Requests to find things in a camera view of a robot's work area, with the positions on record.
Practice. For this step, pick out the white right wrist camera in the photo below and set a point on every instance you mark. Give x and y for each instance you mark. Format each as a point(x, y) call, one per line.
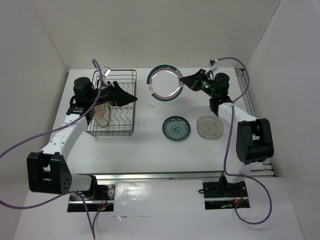
point(212, 65)

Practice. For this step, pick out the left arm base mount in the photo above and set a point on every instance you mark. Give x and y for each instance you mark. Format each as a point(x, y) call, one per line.
point(102, 199)

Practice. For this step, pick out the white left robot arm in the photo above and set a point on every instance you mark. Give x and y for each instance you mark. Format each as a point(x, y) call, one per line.
point(47, 169)

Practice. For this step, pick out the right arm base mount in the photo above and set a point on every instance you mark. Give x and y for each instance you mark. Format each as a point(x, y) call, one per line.
point(220, 195)

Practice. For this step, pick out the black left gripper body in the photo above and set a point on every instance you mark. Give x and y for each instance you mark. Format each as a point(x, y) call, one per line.
point(106, 95)

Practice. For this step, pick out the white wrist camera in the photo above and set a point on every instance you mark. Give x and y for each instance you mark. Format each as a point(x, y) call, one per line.
point(103, 74)
point(212, 65)

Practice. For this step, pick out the clear glass square plate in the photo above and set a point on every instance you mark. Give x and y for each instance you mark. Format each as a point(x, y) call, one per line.
point(210, 127)

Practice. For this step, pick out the blue patterned small plate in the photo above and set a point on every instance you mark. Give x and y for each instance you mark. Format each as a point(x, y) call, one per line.
point(176, 128)

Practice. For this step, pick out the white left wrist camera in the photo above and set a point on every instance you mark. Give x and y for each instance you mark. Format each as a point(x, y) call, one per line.
point(103, 74)

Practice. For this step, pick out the aluminium front rail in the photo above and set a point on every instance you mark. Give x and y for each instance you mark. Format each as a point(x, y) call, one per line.
point(156, 176)

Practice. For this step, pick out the aluminium right side rail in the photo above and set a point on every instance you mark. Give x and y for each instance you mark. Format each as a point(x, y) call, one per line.
point(257, 169)

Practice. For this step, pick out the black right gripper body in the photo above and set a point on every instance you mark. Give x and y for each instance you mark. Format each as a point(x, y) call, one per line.
point(205, 85)

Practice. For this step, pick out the grey wire dish rack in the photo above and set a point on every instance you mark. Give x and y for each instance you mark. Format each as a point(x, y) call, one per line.
point(122, 119)

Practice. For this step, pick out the green red rimmed white plate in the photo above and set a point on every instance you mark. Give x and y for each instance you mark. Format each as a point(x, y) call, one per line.
point(164, 82)

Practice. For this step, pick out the aluminium rail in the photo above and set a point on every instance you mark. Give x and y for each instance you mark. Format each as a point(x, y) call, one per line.
point(257, 169)
point(156, 176)

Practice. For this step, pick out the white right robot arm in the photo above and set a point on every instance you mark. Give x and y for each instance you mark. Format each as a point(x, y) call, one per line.
point(249, 137)

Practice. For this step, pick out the orange sunburst white plate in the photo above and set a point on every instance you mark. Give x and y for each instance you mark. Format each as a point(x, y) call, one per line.
point(102, 115)

